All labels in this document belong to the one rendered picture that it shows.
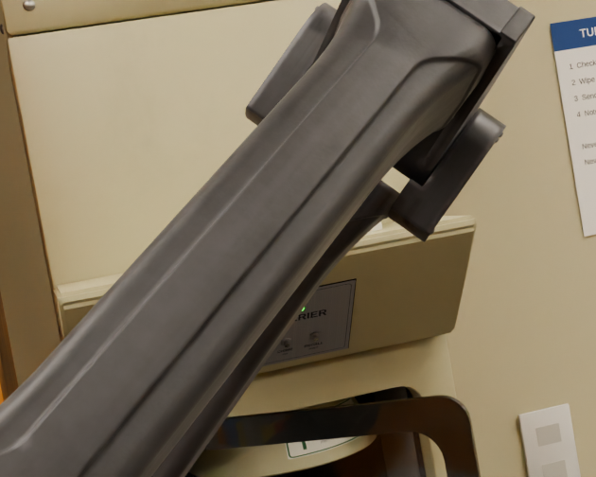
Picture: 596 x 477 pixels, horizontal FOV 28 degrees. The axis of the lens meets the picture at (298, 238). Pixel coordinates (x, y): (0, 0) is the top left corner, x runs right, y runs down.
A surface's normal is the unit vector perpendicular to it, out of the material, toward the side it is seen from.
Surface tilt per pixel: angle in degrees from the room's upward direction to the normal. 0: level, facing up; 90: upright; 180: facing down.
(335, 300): 135
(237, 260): 60
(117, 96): 90
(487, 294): 90
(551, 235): 90
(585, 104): 90
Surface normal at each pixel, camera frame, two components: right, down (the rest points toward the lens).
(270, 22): 0.23, 0.01
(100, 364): 0.28, -0.51
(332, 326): 0.29, 0.70
